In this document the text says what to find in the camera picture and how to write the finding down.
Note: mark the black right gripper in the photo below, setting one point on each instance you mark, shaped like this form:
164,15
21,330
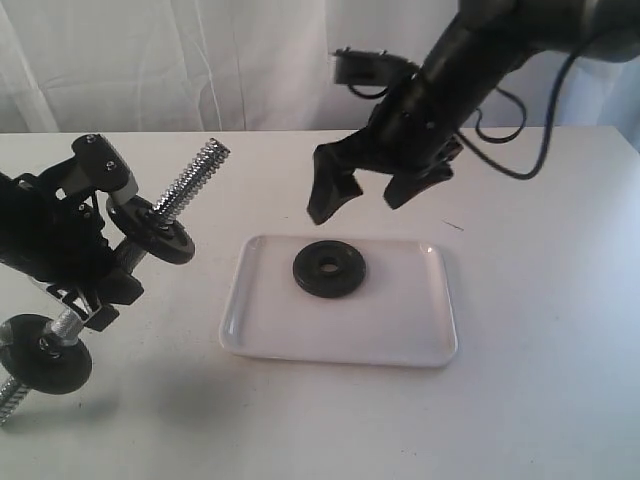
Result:
414,118

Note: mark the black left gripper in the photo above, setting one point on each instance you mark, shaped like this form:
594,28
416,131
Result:
53,233

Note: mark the chrome threaded dumbbell bar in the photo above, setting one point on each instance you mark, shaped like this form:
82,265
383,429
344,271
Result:
68,327

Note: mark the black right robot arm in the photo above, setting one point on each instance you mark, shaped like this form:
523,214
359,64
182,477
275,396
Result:
488,40

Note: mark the black left end weight plate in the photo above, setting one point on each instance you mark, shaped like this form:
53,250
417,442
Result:
31,355

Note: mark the white rectangular plastic tray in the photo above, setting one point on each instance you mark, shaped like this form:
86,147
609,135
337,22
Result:
401,315

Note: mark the white background curtain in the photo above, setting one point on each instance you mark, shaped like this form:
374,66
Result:
70,66

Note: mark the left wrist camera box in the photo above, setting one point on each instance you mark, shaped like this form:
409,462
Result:
103,168

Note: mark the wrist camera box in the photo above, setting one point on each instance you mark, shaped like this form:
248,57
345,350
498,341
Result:
103,168
369,68

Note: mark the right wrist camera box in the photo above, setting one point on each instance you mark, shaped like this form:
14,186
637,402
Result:
369,68

